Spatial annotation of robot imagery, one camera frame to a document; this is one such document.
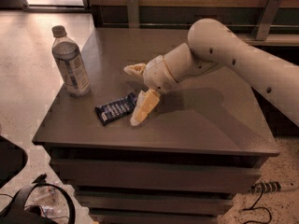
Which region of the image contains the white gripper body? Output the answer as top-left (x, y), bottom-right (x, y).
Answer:
top-left (143, 55), bottom-right (178, 94)

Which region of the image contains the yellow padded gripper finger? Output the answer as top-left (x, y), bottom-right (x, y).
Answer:
top-left (123, 63), bottom-right (146, 77)
top-left (130, 89), bottom-right (161, 126)

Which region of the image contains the blue rxbar blueberry wrapper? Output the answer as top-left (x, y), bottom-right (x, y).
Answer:
top-left (94, 92), bottom-right (137, 126)

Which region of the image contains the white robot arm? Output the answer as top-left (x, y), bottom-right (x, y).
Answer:
top-left (124, 19), bottom-right (299, 126)

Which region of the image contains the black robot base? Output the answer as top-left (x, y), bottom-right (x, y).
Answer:
top-left (0, 136), bottom-right (76, 224)

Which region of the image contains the grey drawer cabinet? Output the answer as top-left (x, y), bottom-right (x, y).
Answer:
top-left (34, 28), bottom-right (278, 224)

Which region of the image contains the clear plastic water bottle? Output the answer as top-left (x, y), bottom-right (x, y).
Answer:
top-left (51, 25), bottom-right (90, 97)

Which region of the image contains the white power strip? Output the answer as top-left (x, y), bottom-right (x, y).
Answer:
top-left (249, 180), bottom-right (299, 194)

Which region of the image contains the grey metal bracket left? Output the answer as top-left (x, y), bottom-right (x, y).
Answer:
top-left (127, 0), bottom-right (140, 28)

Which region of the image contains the grey metal bracket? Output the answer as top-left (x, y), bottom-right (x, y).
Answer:
top-left (253, 0), bottom-right (283, 41)
top-left (127, 0), bottom-right (140, 28)

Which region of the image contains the grey metal bracket right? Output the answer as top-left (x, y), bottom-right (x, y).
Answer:
top-left (253, 0), bottom-right (283, 41)

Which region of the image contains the black power cable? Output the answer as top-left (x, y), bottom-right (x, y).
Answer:
top-left (241, 189), bottom-right (273, 224)

